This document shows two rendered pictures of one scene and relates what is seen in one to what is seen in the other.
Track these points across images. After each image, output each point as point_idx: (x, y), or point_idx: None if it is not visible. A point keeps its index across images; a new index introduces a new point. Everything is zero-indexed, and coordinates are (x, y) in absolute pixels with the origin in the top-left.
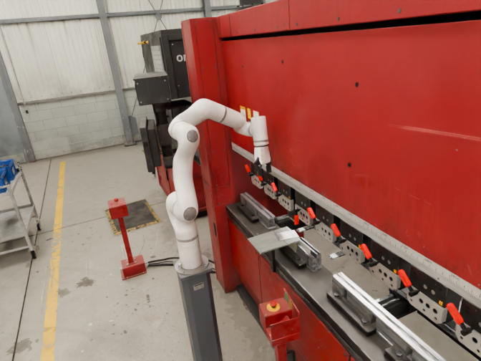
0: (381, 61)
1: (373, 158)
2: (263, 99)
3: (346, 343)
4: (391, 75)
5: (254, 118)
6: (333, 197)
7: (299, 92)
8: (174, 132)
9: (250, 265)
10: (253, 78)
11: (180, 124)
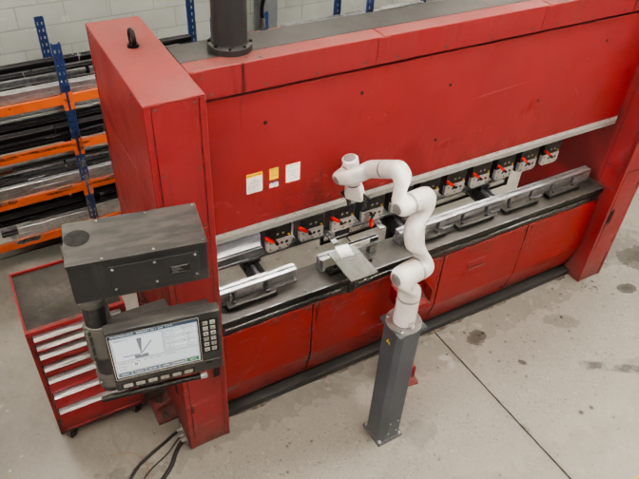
0: (471, 66)
1: (456, 124)
2: (314, 143)
3: (442, 251)
4: (476, 71)
5: (358, 160)
6: (416, 172)
7: (384, 111)
8: (423, 204)
9: (285, 339)
10: (295, 127)
11: (423, 193)
